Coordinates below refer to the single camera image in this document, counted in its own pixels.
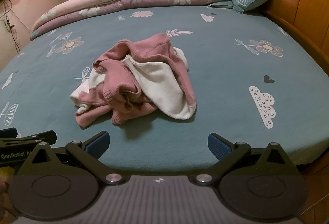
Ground teal floral bed sheet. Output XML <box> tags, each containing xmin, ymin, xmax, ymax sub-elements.
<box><xmin>1</xmin><ymin>6</ymin><xmax>328</xmax><ymax>172</ymax></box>

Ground person's left hand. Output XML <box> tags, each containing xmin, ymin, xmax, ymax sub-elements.
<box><xmin>0</xmin><ymin>167</ymin><xmax>14</xmax><ymax>220</ymax></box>

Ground pink and white knit sweater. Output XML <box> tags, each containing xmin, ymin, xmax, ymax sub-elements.
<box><xmin>70</xmin><ymin>34</ymin><xmax>197</xmax><ymax>128</ymax></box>

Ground wooden headboard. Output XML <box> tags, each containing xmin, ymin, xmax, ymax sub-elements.
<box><xmin>263</xmin><ymin>0</ymin><xmax>328</xmax><ymax>223</ymax></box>

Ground wall power cables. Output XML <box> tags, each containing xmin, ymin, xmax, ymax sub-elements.
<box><xmin>0</xmin><ymin>0</ymin><xmax>29</xmax><ymax>54</ymax></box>

